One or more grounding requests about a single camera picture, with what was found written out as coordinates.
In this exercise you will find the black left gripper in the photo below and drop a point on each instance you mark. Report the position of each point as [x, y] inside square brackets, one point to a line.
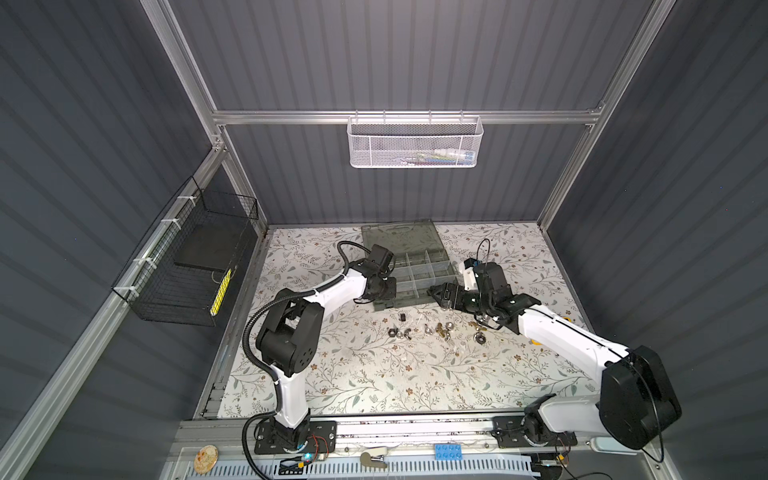
[390, 294]

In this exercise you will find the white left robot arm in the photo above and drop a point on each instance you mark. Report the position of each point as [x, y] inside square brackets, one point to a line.
[283, 336]

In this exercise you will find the black foam pad in basket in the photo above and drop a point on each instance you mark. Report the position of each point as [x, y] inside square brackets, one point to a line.
[212, 248]

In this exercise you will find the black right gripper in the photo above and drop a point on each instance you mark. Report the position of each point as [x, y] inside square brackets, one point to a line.
[447, 288]

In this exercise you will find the white wire mesh basket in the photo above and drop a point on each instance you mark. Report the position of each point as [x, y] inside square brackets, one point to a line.
[429, 143]

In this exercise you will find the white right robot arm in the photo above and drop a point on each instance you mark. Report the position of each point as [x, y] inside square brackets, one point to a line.
[634, 400]

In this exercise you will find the black wire wall basket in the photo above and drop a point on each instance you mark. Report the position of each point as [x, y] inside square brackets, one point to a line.
[156, 290]

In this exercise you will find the transparent green compartment organizer box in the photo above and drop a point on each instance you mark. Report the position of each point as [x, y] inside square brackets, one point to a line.
[420, 260]

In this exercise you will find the blue lego brick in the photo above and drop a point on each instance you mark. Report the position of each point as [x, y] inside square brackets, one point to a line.
[448, 452]

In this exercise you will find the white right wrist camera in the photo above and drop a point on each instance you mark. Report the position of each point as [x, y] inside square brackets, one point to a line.
[474, 274]

